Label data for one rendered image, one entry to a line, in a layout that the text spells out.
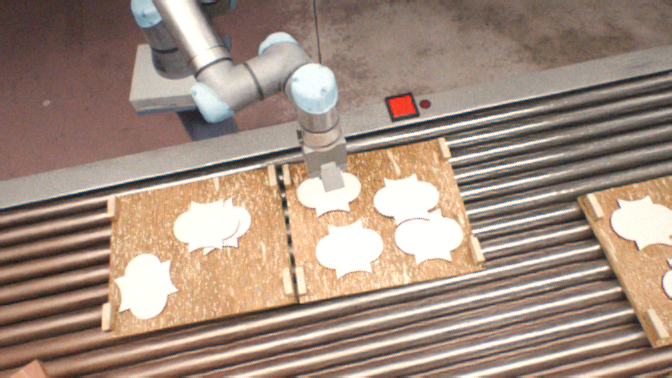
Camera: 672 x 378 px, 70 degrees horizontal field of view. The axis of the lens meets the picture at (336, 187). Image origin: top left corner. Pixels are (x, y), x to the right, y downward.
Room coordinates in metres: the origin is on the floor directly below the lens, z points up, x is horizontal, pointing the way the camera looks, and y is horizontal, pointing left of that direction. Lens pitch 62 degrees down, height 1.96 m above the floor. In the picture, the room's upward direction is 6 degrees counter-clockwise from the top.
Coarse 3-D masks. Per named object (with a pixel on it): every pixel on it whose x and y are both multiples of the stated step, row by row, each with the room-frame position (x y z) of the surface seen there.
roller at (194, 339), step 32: (544, 256) 0.33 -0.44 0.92; (576, 256) 0.32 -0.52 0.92; (416, 288) 0.29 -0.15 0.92; (448, 288) 0.28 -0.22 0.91; (256, 320) 0.26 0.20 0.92; (288, 320) 0.25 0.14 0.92; (320, 320) 0.24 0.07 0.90; (96, 352) 0.23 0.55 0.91; (128, 352) 0.22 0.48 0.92; (160, 352) 0.21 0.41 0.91
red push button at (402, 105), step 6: (408, 96) 0.81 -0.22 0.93; (390, 102) 0.79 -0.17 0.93; (396, 102) 0.79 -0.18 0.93; (402, 102) 0.79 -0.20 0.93; (408, 102) 0.79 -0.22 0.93; (396, 108) 0.77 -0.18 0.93; (402, 108) 0.77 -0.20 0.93; (408, 108) 0.77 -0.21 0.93; (414, 108) 0.76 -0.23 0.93; (396, 114) 0.75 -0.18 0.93; (402, 114) 0.75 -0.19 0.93
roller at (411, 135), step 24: (576, 96) 0.75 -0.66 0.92; (600, 96) 0.75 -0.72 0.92; (624, 96) 0.75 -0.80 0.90; (456, 120) 0.72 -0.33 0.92; (480, 120) 0.71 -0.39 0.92; (504, 120) 0.71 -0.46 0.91; (360, 144) 0.68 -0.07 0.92; (384, 144) 0.67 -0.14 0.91; (408, 144) 0.68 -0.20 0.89; (216, 168) 0.65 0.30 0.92; (240, 168) 0.64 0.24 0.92; (120, 192) 0.61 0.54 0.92; (0, 216) 0.58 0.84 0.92; (24, 216) 0.58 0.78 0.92; (48, 216) 0.57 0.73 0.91
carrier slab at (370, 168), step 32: (352, 160) 0.62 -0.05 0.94; (384, 160) 0.61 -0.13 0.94; (416, 160) 0.60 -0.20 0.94; (288, 192) 0.55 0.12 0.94; (448, 192) 0.50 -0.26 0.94; (320, 224) 0.46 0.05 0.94; (352, 224) 0.45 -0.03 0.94; (384, 224) 0.44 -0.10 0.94; (384, 256) 0.36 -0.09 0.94; (320, 288) 0.30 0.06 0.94; (352, 288) 0.30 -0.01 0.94; (384, 288) 0.29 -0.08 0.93
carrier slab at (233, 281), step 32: (160, 192) 0.59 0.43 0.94; (192, 192) 0.58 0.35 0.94; (224, 192) 0.57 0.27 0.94; (256, 192) 0.56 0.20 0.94; (128, 224) 0.51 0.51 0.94; (160, 224) 0.50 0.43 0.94; (256, 224) 0.48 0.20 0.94; (128, 256) 0.43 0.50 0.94; (160, 256) 0.42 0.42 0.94; (192, 256) 0.41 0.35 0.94; (224, 256) 0.40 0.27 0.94; (256, 256) 0.40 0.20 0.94; (288, 256) 0.39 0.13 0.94; (192, 288) 0.34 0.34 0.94; (224, 288) 0.33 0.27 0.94; (256, 288) 0.32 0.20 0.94; (128, 320) 0.28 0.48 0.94; (160, 320) 0.27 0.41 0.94; (192, 320) 0.27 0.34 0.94
